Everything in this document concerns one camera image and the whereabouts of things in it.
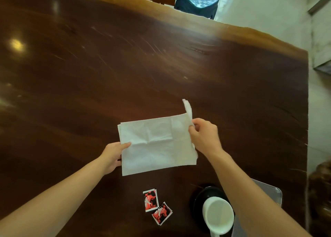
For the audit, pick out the white cup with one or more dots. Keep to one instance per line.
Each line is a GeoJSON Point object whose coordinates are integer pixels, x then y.
{"type": "Point", "coordinates": [218, 216]}

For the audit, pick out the person's left thumb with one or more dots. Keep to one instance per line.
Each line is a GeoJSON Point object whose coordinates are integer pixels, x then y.
{"type": "Point", "coordinates": [123, 145]}

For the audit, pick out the red and black sachet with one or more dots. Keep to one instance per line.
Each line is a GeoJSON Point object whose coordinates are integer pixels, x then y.
{"type": "Point", "coordinates": [150, 200]}
{"type": "Point", "coordinates": [162, 213]}

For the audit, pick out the black saucer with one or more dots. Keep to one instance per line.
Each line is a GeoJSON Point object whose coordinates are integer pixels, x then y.
{"type": "Point", "coordinates": [204, 203]}

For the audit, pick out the dark blue plastic stool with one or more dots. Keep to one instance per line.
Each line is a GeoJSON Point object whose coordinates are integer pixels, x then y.
{"type": "Point", "coordinates": [197, 0]}

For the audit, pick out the person's left hand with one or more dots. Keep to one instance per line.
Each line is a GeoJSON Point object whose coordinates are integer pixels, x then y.
{"type": "Point", "coordinates": [111, 156]}

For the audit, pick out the person's right forearm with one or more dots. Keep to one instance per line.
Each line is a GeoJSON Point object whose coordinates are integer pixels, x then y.
{"type": "Point", "coordinates": [248, 195]}

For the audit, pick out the person's right hand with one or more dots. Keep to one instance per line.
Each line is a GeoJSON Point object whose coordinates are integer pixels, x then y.
{"type": "Point", "coordinates": [206, 138]}

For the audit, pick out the silver metal tray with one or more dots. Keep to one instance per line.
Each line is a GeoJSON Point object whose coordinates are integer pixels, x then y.
{"type": "Point", "coordinates": [269, 193]}

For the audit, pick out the white paper napkin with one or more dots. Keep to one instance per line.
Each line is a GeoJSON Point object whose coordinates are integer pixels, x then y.
{"type": "Point", "coordinates": [157, 143]}

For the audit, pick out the person's right thumb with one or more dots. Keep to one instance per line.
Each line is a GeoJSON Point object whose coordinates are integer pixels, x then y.
{"type": "Point", "coordinates": [193, 134]}

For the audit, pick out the person's left forearm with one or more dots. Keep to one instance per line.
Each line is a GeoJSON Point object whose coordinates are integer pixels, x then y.
{"type": "Point", "coordinates": [44, 199]}

